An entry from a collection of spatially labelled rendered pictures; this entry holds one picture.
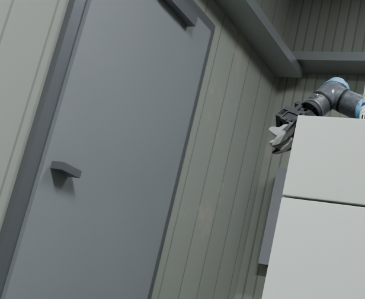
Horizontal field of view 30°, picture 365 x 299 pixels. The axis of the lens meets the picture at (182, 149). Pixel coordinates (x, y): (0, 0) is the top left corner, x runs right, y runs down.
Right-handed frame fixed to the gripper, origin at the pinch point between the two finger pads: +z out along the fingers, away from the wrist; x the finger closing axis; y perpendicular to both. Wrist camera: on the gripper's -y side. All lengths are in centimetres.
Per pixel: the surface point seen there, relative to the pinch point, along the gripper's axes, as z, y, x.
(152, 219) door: -25, 99, -109
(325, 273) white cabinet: 57, -54, 38
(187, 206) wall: -59, 111, -134
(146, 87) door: -49, 115, -50
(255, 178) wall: -137, 129, -180
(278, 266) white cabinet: 60, -46, 37
